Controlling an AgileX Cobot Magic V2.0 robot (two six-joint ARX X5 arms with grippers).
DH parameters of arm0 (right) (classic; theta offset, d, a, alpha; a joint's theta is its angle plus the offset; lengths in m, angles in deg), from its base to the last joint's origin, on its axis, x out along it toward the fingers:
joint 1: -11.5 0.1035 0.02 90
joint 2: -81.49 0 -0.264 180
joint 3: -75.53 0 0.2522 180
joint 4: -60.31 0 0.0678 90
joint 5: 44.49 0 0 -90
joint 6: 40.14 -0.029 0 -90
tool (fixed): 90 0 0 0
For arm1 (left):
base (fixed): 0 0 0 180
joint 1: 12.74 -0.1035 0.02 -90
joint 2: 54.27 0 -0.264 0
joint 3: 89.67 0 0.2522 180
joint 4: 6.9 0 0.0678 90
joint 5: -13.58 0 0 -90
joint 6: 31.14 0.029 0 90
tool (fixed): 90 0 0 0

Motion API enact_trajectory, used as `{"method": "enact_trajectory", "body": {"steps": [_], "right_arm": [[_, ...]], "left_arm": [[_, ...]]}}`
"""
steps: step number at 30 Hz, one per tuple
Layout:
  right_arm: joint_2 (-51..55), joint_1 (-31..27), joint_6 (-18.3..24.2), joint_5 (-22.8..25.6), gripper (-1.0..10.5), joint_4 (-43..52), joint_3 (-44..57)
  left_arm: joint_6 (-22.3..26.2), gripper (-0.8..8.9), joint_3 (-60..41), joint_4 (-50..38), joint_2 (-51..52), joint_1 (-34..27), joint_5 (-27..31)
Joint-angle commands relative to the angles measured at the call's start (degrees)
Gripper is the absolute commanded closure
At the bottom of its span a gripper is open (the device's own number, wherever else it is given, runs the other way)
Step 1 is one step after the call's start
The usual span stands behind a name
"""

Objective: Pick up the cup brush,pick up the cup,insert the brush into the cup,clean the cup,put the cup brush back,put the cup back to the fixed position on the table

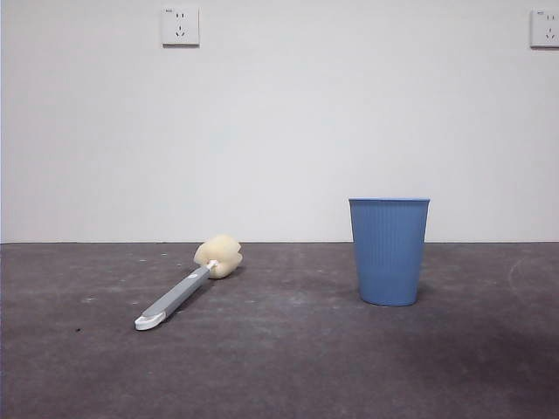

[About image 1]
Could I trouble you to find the blue ribbed plastic cup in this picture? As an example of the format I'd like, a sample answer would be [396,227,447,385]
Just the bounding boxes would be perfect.
[348,196,431,307]

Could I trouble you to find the grey-handled sponge cup brush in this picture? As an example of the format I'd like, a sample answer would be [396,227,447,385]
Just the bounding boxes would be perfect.
[134,234,244,333]

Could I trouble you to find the white wall socket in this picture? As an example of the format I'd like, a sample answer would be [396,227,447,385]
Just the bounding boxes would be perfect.
[529,9,559,49]
[162,7,201,48]

